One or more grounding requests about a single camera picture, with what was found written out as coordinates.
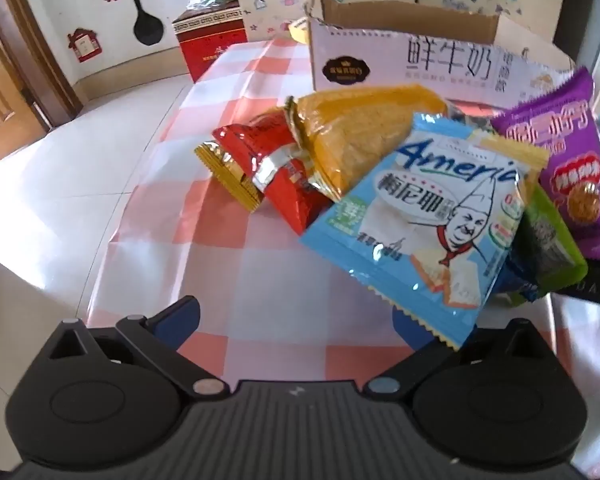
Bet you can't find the light blue toast snack packet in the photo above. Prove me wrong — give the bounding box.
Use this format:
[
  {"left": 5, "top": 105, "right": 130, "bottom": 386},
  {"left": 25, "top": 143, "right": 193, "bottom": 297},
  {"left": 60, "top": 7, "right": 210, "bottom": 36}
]
[{"left": 301, "top": 114, "right": 550, "bottom": 349}]

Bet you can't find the white cardboard milk box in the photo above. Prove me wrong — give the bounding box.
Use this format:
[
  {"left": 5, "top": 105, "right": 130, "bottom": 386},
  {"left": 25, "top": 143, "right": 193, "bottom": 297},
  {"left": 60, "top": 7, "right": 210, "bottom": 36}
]
[{"left": 304, "top": 0, "right": 574, "bottom": 108}]

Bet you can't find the red gift box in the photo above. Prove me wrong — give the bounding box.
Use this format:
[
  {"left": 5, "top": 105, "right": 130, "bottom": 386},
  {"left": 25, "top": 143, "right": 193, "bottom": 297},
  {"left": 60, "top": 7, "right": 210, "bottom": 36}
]
[{"left": 172, "top": 0, "right": 247, "bottom": 81}]

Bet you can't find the red snack packet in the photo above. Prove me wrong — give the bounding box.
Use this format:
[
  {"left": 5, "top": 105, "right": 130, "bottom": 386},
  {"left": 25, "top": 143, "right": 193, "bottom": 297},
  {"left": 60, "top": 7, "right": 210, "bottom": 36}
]
[{"left": 195, "top": 107, "right": 330, "bottom": 234}]

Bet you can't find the red checkered tablecloth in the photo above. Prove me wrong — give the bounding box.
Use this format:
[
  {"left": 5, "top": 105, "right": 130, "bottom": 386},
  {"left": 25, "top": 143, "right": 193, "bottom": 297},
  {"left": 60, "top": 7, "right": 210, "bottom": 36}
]
[{"left": 82, "top": 37, "right": 600, "bottom": 480}]

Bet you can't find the purple noodle snack packet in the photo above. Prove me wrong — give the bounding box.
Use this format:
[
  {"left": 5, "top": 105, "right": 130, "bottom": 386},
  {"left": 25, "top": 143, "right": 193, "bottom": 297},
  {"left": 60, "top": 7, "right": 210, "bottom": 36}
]
[{"left": 491, "top": 67, "right": 600, "bottom": 260}]

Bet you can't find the black vase wall sticker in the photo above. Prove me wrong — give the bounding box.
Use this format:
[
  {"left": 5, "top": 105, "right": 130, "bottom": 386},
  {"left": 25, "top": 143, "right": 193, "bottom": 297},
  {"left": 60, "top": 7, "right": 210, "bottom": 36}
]
[{"left": 133, "top": 0, "right": 164, "bottom": 47}]

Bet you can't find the red house wall sticker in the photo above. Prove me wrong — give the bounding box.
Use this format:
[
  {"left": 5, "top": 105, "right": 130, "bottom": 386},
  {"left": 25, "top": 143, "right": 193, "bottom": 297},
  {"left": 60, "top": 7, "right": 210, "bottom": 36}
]
[{"left": 67, "top": 27, "right": 102, "bottom": 63}]

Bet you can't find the orange yellow cracker packet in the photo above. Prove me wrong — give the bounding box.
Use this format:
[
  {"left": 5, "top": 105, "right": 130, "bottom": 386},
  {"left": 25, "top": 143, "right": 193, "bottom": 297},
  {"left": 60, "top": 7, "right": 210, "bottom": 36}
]
[{"left": 284, "top": 84, "right": 449, "bottom": 202}]

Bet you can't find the wooden door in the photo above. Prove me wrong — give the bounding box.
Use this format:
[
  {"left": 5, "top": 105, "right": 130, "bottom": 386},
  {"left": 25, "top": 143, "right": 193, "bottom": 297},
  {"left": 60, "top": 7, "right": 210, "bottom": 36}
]
[{"left": 0, "top": 0, "right": 83, "bottom": 160}]

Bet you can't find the green snack packet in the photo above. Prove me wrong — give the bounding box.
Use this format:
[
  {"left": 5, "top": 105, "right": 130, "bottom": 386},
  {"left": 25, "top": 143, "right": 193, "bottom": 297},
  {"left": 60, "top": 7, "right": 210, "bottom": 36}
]
[{"left": 492, "top": 184, "right": 588, "bottom": 306}]

